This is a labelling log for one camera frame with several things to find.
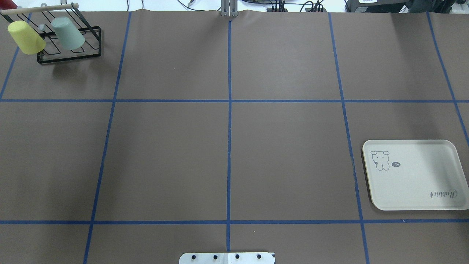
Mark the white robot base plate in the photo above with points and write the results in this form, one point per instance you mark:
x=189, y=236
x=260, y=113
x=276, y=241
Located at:
x=228, y=258

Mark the black wire cup rack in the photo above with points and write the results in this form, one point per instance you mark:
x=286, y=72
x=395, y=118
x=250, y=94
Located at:
x=53, y=33

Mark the yellow cup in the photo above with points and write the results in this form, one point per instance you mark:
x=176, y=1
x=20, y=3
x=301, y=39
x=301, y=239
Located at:
x=26, y=38

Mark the pale green cup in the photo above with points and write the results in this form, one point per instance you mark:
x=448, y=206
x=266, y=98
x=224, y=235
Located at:
x=68, y=34

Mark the cream rabbit tray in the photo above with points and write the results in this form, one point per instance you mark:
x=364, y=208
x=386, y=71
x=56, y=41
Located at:
x=415, y=175

